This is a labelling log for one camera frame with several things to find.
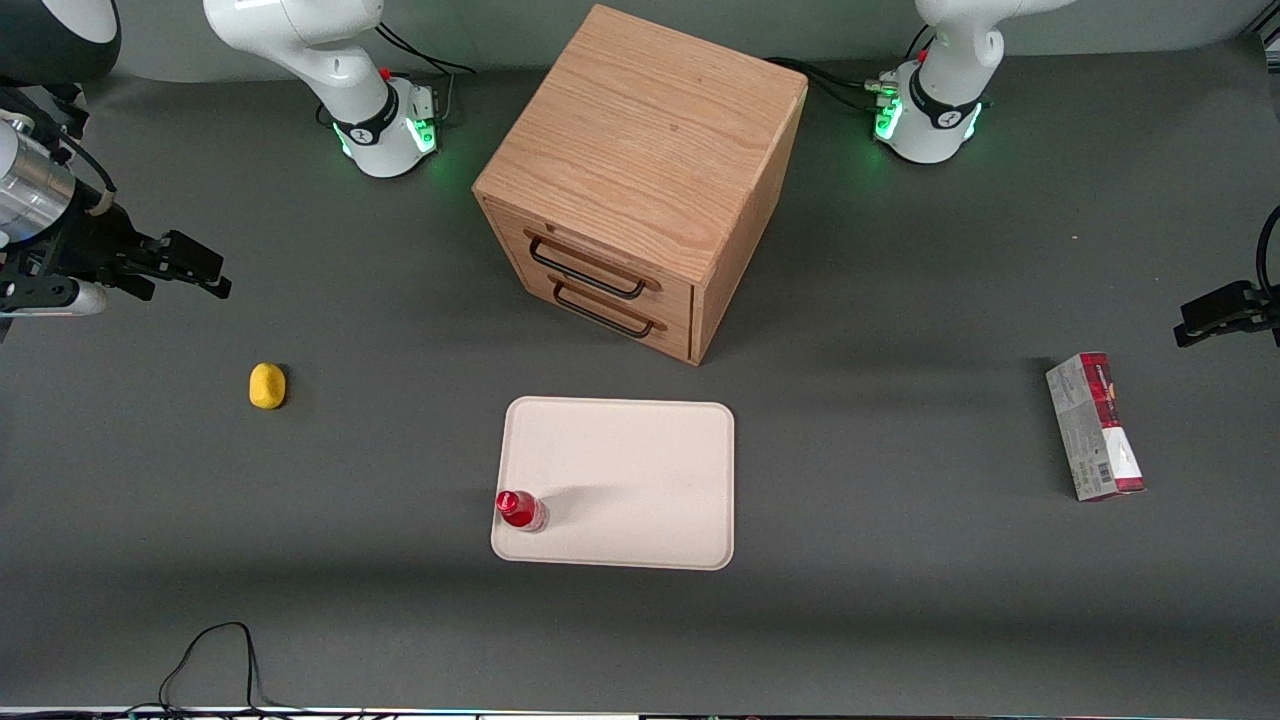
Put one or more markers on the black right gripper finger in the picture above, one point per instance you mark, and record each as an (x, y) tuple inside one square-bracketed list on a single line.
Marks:
[(215, 288), (190, 255)]

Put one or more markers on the red coke bottle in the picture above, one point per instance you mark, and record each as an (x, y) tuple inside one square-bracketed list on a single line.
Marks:
[(520, 510)]

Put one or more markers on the red and grey carton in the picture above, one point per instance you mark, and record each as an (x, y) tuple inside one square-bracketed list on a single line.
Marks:
[(1095, 425)]

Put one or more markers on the yellow lemon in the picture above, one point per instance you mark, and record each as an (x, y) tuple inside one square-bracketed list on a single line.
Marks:
[(267, 386)]

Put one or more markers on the white round fixture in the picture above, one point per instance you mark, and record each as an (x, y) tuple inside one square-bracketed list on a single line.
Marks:
[(18, 124)]

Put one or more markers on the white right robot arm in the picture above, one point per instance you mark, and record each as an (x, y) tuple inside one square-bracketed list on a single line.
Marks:
[(300, 30)]

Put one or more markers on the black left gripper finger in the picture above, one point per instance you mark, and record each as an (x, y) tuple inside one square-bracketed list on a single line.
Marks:
[(1200, 332), (1225, 298)]

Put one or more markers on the cream rectangular tray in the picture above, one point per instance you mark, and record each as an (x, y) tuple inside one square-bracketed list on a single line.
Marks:
[(640, 470)]

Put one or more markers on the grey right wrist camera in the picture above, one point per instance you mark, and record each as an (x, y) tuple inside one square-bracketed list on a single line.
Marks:
[(70, 298)]

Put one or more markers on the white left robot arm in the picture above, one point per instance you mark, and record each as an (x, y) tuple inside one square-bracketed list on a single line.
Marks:
[(945, 100)]

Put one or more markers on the aluminium frame post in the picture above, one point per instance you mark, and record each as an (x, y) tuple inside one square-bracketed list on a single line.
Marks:
[(1265, 20)]

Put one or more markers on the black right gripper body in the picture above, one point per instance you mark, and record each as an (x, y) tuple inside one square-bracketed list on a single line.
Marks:
[(92, 243)]

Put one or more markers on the wooden drawer cabinet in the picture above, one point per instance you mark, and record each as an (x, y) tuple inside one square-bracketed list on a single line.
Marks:
[(650, 130)]

